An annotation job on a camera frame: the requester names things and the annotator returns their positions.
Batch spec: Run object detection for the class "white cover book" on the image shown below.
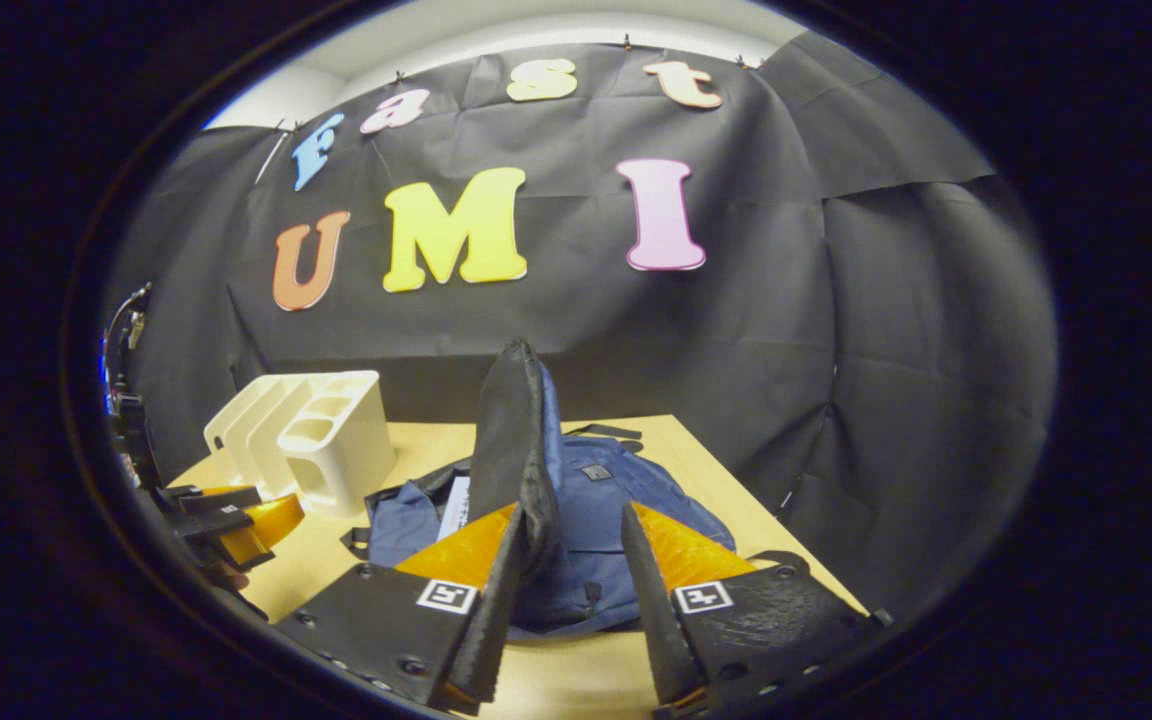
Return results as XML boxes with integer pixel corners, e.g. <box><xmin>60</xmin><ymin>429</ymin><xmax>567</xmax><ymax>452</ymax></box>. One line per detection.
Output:
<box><xmin>436</xmin><ymin>476</ymin><xmax>472</xmax><ymax>541</ymax></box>

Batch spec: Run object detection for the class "white bookshelf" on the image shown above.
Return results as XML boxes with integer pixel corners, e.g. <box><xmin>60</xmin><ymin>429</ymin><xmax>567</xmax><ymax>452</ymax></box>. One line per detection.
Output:
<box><xmin>203</xmin><ymin>370</ymin><xmax>397</xmax><ymax>519</ymax></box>

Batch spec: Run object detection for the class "black backdrop cloth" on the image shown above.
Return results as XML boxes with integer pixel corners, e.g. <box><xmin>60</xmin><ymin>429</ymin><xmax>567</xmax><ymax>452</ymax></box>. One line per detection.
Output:
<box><xmin>101</xmin><ymin>30</ymin><xmax>1057</xmax><ymax>621</ymax></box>

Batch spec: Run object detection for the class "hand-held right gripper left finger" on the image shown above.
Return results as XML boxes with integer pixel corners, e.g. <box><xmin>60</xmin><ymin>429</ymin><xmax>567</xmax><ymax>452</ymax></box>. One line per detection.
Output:
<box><xmin>274</xmin><ymin>503</ymin><xmax>529</xmax><ymax>716</ymax></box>

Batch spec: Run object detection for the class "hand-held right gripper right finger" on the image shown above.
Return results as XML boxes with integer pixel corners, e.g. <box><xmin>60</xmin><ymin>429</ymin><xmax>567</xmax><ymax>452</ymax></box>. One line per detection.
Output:
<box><xmin>620</xmin><ymin>502</ymin><xmax>892</xmax><ymax>719</ymax></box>

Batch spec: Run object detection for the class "blue schoolbag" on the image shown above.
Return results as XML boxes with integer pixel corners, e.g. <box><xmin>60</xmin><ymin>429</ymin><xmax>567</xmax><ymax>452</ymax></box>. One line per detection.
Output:
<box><xmin>341</xmin><ymin>340</ymin><xmax>737</xmax><ymax>636</ymax></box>

